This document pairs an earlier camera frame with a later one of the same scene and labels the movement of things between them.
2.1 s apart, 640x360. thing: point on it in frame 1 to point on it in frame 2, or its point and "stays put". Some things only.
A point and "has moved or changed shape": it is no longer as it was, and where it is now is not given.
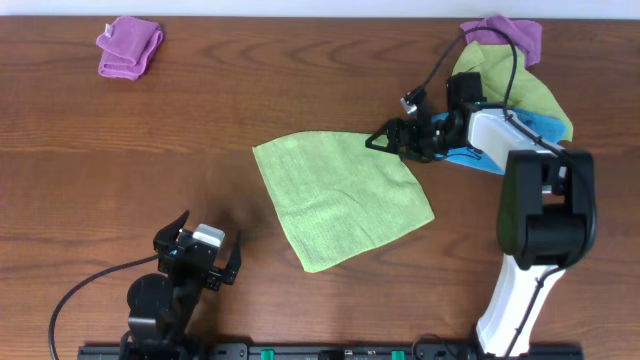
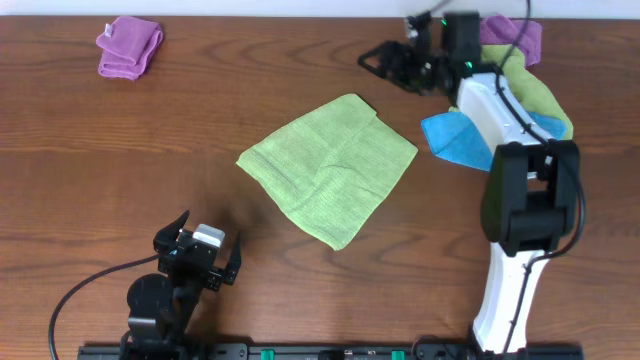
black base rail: [321, 352] stays put
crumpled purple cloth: [526, 34] stays put
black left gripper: [168, 241] stays put
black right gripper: [410, 144] to [387, 48]
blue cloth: [469, 159] stays put
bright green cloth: [337, 194] has moved or changed shape
